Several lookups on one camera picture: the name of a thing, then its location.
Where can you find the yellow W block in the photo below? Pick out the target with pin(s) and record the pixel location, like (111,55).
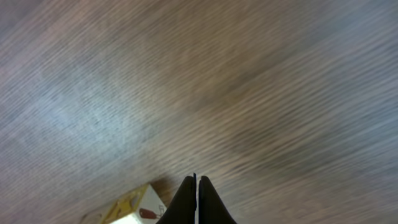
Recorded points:
(139,206)

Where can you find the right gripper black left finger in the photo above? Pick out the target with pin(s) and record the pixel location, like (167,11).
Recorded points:
(183,205)

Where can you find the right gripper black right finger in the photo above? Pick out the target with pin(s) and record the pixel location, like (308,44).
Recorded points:
(211,208)

